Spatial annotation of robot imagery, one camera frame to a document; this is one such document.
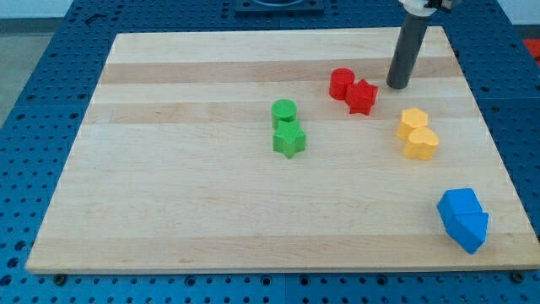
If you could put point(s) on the green cylinder block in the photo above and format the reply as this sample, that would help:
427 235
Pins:
283 110

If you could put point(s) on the yellow heart block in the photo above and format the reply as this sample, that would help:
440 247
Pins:
421 144

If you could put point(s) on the green star block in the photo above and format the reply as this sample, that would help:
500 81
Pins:
289 138

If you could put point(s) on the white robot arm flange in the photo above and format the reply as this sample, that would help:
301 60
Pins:
425 8

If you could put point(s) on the red cylinder block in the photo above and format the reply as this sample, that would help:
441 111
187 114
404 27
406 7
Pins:
340 79

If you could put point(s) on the blue triangle block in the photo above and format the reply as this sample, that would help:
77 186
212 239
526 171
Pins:
468 230

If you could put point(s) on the yellow hexagon block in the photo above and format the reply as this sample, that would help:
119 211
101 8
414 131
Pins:
411 119

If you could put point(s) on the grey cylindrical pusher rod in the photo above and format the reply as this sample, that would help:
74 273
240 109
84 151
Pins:
406 52

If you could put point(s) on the wooden board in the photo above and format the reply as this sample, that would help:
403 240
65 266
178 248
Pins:
173 169

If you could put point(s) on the blue cube block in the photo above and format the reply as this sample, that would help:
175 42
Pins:
458 201

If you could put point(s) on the red star block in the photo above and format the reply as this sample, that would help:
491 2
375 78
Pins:
361 97

